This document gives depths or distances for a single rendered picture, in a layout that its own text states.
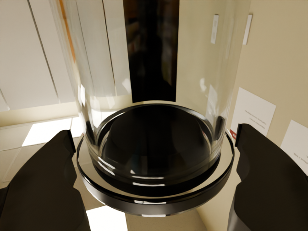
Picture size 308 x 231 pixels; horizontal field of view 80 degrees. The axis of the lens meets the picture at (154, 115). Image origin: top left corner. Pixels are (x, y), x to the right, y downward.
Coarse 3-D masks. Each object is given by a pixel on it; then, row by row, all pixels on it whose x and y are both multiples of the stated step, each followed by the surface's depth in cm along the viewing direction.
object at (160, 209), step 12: (84, 180) 10; (96, 192) 10; (216, 192) 10; (108, 204) 10; (120, 204) 9; (132, 204) 9; (144, 204) 9; (168, 204) 9; (180, 204) 9; (192, 204) 9
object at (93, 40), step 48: (96, 0) 6; (144, 0) 5; (192, 0) 6; (240, 0) 6; (96, 48) 6; (144, 48) 6; (192, 48) 6; (240, 48) 8; (96, 96) 8; (144, 96) 7; (192, 96) 7; (96, 144) 9; (144, 144) 8; (192, 144) 8; (144, 192) 9; (192, 192) 9
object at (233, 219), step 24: (240, 144) 11; (264, 144) 9; (240, 168) 9; (264, 168) 8; (288, 168) 8; (240, 192) 7; (264, 192) 7; (288, 192) 7; (240, 216) 6; (264, 216) 6; (288, 216) 6
